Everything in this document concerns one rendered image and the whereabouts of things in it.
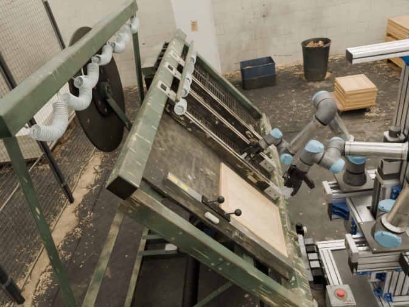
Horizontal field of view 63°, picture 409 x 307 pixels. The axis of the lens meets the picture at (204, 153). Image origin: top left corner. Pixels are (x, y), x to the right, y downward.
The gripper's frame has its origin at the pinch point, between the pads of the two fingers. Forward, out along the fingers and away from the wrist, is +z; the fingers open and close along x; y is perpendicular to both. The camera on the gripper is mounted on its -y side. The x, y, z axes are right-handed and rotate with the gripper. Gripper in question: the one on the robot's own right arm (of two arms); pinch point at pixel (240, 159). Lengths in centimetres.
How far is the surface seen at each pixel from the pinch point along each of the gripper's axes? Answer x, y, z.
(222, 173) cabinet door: -17.8, 31.6, 0.0
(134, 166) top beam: -76, 89, -9
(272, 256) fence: 21, 73, -1
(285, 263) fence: 31, 73, -3
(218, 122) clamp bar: -24.4, -21.9, -1.7
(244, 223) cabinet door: 0, 62, 0
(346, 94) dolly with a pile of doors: 158, -251, -65
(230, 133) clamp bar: -11.1, -22.0, -1.4
